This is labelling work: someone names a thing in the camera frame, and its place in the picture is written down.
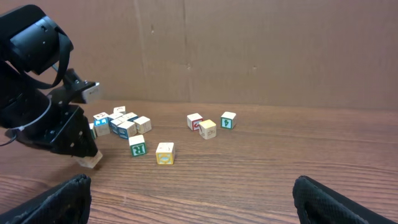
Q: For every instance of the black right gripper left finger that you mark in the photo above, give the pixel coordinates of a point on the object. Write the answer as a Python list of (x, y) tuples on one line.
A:
[(68, 202)]

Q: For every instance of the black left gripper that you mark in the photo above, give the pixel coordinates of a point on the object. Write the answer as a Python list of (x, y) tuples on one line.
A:
[(51, 122)]

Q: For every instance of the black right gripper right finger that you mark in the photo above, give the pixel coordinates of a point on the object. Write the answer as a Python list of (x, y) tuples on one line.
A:
[(318, 204)]

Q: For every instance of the wooden block soccer ball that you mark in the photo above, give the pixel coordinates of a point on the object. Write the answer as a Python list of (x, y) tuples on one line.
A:
[(101, 124)]

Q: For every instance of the wooden block green letter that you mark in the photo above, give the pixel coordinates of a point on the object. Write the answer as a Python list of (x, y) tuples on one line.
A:
[(89, 162)]

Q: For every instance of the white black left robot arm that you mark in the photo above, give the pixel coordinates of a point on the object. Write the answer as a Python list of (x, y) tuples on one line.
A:
[(34, 48)]

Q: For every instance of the blue top wooden block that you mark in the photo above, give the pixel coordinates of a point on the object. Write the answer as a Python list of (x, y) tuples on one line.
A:
[(92, 130)]

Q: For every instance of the wooden block blue side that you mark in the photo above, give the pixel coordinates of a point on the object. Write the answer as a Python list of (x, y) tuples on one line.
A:
[(114, 116)]

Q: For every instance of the wooden block red picture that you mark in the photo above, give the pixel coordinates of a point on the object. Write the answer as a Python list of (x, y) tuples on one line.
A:
[(120, 109)]

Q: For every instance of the wooden block blue letter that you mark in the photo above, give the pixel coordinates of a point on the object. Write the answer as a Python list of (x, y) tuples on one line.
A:
[(127, 129)]

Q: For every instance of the wooden block blue edge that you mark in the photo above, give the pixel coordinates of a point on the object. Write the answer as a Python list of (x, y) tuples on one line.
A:
[(130, 116)]

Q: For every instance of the wooden block green R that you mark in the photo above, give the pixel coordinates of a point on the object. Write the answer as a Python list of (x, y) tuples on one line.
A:
[(137, 145)]

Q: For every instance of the wooden block tan picture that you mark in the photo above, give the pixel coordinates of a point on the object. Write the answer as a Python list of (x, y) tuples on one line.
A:
[(143, 124)]

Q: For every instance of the wooden block yellow side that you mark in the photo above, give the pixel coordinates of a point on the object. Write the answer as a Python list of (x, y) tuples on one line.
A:
[(165, 153)]

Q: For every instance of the wooden block green four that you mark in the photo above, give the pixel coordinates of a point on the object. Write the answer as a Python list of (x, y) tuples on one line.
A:
[(228, 120)]

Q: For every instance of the wooden block red side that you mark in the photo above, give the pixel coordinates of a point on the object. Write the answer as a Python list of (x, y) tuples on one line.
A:
[(193, 121)]

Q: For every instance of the yellow top wooden block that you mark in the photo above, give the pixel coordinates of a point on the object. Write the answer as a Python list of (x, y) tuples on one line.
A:
[(207, 129)]

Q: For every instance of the brown cardboard backdrop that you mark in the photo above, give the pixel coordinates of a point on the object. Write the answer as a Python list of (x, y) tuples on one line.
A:
[(340, 54)]

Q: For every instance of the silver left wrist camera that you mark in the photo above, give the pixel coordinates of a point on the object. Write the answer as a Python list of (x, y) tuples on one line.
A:
[(89, 95)]

